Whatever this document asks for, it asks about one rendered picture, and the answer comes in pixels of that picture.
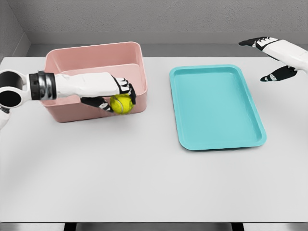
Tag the blue plastic tray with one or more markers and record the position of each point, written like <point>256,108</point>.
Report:
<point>214,106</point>

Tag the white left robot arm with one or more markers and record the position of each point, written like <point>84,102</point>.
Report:
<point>43,85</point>

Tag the pink plastic basket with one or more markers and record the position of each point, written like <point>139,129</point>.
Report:
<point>96,62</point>

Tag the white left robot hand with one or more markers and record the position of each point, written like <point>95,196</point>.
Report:
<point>101,84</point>

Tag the yellow tennis ball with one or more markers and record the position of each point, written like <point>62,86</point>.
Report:
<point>121,104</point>

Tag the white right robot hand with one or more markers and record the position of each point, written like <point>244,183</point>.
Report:
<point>284,51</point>

